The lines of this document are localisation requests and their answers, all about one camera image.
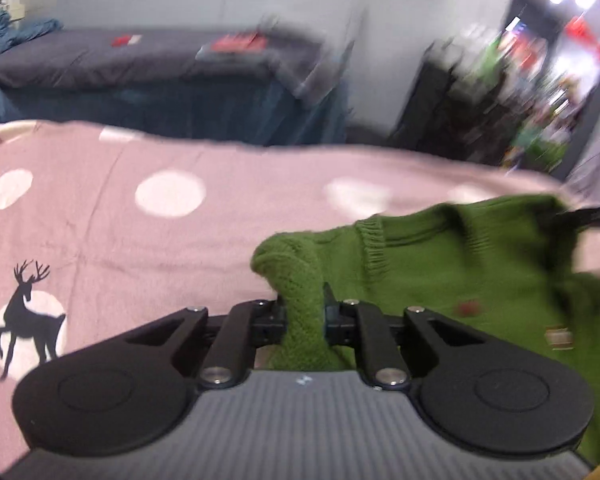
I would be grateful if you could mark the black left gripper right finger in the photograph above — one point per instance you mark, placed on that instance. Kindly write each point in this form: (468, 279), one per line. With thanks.
(478, 391)

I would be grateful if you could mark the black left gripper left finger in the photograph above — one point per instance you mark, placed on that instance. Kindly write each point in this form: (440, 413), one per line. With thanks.
(133, 389)

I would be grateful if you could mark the green knitted sweater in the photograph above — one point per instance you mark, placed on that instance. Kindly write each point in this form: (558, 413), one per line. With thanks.
(500, 255)

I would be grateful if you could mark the pink polka dot bedsheet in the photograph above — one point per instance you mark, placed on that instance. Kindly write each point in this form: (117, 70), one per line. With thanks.
(103, 230)

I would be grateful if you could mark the dark grey treatment bed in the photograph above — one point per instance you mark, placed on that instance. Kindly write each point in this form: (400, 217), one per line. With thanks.
(169, 83)

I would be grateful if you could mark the red item on bed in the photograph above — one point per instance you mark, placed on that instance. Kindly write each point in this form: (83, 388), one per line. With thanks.
(240, 43)

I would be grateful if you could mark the black framed doorway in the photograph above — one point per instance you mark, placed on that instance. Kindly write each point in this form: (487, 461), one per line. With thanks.
(571, 29)

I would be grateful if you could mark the blue crumpled cloth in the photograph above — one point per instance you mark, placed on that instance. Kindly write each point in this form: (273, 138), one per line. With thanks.
(14, 35)

